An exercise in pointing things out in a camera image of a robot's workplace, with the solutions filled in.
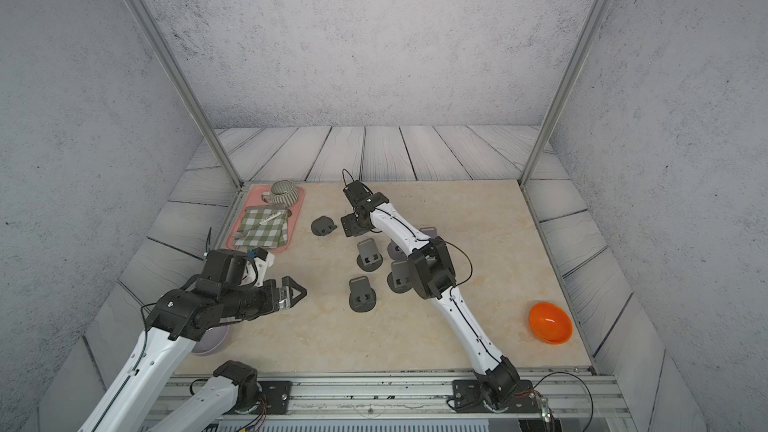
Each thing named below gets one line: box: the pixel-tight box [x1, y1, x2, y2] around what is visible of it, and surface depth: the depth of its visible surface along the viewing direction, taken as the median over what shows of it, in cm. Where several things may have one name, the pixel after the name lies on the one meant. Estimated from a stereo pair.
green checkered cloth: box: [234, 205, 289, 249], surface depth 109 cm
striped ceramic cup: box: [262, 180, 299, 207], surface depth 113 cm
